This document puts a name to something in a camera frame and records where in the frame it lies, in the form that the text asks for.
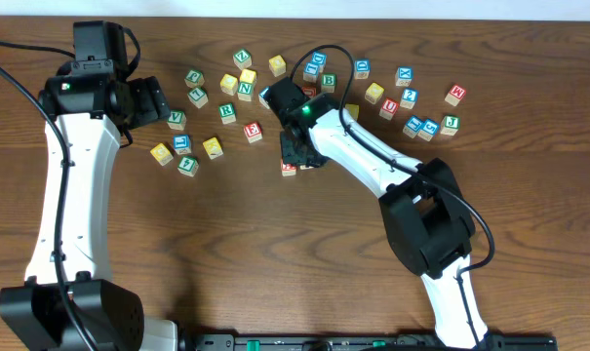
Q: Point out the red U block right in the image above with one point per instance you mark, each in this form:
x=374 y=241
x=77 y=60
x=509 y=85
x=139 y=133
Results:
x=388 y=109

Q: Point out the green V wooden block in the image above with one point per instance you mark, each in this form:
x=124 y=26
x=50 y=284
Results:
x=177 y=120

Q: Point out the green N wooden block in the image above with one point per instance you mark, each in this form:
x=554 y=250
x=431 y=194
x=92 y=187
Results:
x=245 y=91

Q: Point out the blue X wooden block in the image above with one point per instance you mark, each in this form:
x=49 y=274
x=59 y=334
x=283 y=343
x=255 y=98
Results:
x=403 y=76

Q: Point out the green B wooden block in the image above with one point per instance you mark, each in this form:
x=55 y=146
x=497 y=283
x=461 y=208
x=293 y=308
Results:
x=328 y=83

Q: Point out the blue L block stacked front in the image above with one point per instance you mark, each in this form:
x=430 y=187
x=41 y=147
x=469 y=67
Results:
x=311 y=72

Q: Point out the plain yellow block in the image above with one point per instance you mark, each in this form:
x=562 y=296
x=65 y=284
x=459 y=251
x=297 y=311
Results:
x=374 y=93
x=353 y=110

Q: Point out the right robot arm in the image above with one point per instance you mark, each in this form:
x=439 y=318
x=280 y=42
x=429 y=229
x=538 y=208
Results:
x=427 y=222

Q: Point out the green R wooden block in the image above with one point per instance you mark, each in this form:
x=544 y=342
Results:
x=227 y=113

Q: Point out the blue D wooden block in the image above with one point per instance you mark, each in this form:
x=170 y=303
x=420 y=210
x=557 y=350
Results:
x=362 y=69

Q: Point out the red u block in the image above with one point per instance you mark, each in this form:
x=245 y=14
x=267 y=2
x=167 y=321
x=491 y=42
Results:
x=388 y=109
x=311 y=92

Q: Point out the blue D block rear left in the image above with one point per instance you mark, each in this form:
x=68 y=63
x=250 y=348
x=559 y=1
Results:
x=319 y=58

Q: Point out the yellow K wooden block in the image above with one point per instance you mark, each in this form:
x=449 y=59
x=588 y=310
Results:
x=213 y=147

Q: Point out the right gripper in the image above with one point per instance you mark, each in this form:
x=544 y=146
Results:
x=290 y=155

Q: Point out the plain yellow block upper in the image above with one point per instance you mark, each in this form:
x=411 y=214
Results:
x=374 y=93

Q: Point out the blue L wooden block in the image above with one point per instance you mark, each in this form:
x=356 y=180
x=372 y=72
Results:
x=182 y=144

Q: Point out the blue I wooden block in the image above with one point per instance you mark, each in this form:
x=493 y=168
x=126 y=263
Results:
x=412 y=126

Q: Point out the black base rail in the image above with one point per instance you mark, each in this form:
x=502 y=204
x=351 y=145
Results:
x=417 y=342

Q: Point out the green 4 wooden block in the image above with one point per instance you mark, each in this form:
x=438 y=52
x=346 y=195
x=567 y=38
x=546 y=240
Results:
x=188 y=166

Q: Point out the red U block left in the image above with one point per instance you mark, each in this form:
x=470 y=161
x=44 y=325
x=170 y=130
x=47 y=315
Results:
x=311 y=92

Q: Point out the green Z wooden block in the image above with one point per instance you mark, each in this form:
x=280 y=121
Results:
x=242 y=59

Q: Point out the plain yellow block lower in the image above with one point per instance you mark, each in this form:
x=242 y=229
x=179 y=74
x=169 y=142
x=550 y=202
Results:
x=353 y=110

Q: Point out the green J block right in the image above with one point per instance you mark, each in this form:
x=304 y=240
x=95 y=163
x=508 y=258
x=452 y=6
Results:
x=450 y=125

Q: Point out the blue 2 wooden block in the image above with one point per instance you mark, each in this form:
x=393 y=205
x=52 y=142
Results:
x=408 y=98

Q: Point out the red E wooden block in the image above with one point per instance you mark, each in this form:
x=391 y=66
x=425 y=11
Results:
x=253 y=132

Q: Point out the yellow G wooden block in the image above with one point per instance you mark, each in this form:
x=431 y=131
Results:
x=162 y=154

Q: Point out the blue G wooden block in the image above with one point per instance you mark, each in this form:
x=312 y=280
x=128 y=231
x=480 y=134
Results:
x=428 y=129

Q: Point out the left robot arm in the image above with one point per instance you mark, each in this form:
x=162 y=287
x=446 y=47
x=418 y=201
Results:
x=68 y=300

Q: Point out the yellow block behind N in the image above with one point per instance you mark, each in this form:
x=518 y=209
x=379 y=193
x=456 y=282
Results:
x=248 y=76

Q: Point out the green J wooden block left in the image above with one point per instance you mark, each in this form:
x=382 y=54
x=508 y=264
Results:
x=194 y=79

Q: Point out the red M wooden block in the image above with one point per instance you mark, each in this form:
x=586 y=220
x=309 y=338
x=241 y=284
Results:
x=455 y=95

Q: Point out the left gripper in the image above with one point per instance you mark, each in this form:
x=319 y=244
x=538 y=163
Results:
x=153 y=103

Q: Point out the red A wooden block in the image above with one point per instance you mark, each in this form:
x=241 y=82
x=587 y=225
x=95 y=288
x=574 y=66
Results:
x=288 y=169

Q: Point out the blue P wooden block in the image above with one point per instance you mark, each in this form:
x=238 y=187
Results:
x=262 y=97

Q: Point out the green 7 wooden block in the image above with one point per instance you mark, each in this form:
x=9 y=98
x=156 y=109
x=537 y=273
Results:
x=198 y=97

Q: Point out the yellow block far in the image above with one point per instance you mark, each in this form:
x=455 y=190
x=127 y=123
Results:
x=277 y=66

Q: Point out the yellow C wooden block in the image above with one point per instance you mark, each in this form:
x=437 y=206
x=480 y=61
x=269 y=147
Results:
x=229 y=84

